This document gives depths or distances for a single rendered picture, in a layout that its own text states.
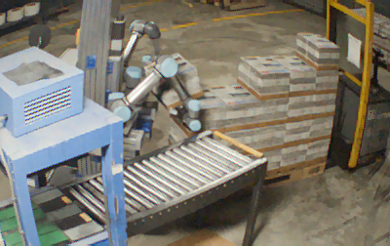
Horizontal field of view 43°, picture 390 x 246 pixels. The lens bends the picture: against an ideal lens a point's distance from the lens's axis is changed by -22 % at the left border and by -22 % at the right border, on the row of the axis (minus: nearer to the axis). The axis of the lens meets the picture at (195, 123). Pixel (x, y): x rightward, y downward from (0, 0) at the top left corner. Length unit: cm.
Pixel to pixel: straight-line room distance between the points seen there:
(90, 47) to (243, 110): 133
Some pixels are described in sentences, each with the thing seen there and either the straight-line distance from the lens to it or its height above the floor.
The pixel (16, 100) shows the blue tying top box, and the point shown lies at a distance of 242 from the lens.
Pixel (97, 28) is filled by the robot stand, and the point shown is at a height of 150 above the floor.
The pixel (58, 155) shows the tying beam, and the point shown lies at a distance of 245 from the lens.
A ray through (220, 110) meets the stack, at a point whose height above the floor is 79.
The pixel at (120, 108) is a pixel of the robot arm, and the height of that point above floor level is 103.
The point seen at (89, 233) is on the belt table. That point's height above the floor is 80.
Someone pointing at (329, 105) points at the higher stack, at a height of 71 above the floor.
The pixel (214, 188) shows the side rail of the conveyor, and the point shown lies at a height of 78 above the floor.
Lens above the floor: 267
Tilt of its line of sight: 25 degrees down
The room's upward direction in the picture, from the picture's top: 4 degrees clockwise
